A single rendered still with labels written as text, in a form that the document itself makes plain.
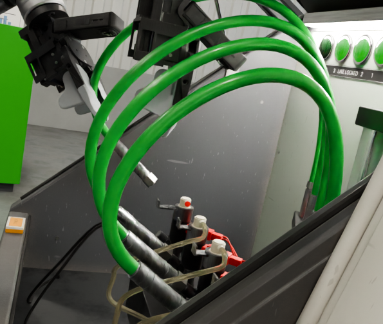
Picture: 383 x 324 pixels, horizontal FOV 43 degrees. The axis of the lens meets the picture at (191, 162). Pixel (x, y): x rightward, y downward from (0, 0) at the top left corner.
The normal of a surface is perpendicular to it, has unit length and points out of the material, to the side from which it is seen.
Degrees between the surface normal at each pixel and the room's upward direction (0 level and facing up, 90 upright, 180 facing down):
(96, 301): 0
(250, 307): 90
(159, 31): 90
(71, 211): 90
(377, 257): 76
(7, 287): 0
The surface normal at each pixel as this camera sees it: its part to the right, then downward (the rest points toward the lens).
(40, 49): -0.30, -0.10
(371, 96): -0.95, -0.13
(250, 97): 0.25, 0.25
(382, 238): -0.88, -0.36
